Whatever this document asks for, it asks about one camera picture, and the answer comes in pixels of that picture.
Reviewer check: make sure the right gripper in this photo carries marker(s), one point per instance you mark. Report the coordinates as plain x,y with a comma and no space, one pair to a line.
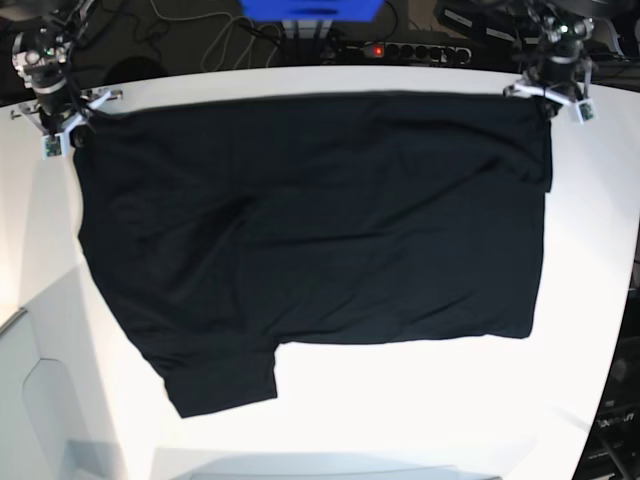
50,114

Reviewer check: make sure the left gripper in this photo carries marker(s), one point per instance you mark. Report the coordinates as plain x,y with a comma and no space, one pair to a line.
555,80

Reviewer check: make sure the black T-shirt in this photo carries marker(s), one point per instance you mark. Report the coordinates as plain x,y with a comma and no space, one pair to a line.
218,232

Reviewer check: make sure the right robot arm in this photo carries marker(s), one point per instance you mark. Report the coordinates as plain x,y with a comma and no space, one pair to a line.
42,58

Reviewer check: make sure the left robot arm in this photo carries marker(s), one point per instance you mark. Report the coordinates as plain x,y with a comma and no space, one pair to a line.
560,33

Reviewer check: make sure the blue box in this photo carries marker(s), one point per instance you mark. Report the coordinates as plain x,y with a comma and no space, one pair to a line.
338,10

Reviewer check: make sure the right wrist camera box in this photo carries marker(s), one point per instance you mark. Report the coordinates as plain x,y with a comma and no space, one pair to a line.
53,146

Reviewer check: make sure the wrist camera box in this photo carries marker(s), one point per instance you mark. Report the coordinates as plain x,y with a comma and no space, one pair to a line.
586,110
53,146

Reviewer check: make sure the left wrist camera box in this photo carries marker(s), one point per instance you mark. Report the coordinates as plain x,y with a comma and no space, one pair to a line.
586,110

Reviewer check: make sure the white power strip red switch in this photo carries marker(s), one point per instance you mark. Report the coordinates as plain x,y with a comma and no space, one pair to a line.
409,54

